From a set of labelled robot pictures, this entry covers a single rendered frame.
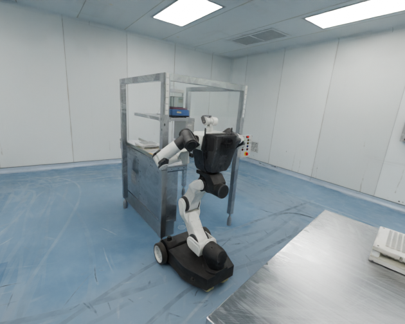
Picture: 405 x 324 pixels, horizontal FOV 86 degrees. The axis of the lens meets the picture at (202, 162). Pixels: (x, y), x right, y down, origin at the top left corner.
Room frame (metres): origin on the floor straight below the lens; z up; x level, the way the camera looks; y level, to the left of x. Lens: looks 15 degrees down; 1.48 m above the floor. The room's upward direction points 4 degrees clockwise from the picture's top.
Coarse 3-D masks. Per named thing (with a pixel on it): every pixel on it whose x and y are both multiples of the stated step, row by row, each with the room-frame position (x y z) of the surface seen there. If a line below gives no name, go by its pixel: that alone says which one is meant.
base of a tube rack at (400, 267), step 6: (372, 258) 0.81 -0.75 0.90; (378, 258) 0.80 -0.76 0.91; (384, 258) 0.80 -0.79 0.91; (390, 258) 0.80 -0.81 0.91; (384, 264) 0.78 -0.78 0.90; (390, 264) 0.77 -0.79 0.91; (396, 264) 0.76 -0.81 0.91; (402, 264) 0.77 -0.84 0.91; (396, 270) 0.76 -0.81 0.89; (402, 270) 0.74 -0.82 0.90
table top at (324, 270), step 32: (320, 224) 1.10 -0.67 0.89; (352, 224) 1.12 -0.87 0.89; (288, 256) 0.80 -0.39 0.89; (320, 256) 0.82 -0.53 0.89; (352, 256) 0.83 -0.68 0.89; (256, 288) 0.62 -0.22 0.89; (288, 288) 0.63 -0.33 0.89; (320, 288) 0.64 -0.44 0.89; (352, 288) 0.65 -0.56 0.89; (384, 288) 0.66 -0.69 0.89; (224, 320) 0.50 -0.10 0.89; (256, 320) 0.50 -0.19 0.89; (288, 320) 0.51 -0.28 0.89; (320, 320) 0.52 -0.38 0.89; (352, 320) 0.52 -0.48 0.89; (384, 320) 0.53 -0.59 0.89
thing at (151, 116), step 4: (136, 112) 2.43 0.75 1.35; (140, 112) 2.49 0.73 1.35; (144, 116) 2.23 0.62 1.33; (148, 116) 2.15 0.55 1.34; (152, 116) 2.08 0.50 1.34; (156, 116) 2.03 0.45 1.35; (172, 120) 2.04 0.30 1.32; (176, 120) 2.07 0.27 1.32; (180, 120) 2.10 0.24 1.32; (184, 120) 2.13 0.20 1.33; (192, 120) 2.18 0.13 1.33
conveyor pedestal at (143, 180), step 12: (132, 156) 2.78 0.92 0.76; (132, 168) 2.81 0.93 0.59; (144, 168) 2.51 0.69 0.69; (132, 180) 2.81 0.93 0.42; (144, 180) 2.51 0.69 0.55; (156, 180) 2.25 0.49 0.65; (168, 180) 2.19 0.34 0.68; (132, 192) 2.82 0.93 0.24; (144, 192) 2.51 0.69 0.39; (156, 192) 2.25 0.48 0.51; (168, 192) 2.20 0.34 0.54; (132, 204) 2.85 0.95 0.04; (144, 204) 2.51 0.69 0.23; (156, 204) 2.24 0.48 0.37; (168, 204) 2.20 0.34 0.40; (144, 216) 2.53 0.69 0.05; (156, 216) 2.24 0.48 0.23; (168, 216) 2.20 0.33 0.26; (156, 228) 2.25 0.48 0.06; (168, 228) 2.22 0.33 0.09
